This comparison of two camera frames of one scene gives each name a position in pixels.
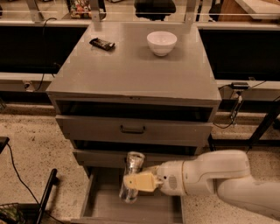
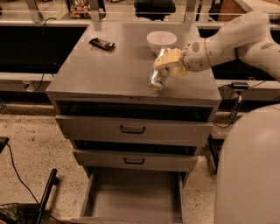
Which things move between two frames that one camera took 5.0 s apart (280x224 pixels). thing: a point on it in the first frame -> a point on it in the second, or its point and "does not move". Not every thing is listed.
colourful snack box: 80,10 does not move
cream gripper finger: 154,169 -> 175,69
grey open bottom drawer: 101,203 does not move
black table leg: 212,143 does not move
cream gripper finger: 145,182 -> 171,57
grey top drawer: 101,130 does not move
